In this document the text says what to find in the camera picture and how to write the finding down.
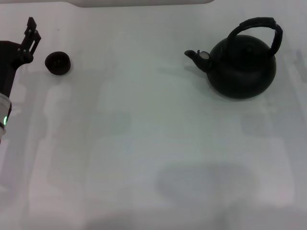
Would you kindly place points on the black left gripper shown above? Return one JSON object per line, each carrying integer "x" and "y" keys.
{"x": 9, "y": 62}

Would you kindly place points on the small black teacup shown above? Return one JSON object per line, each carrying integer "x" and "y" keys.
{"x": 57, "y": 63}

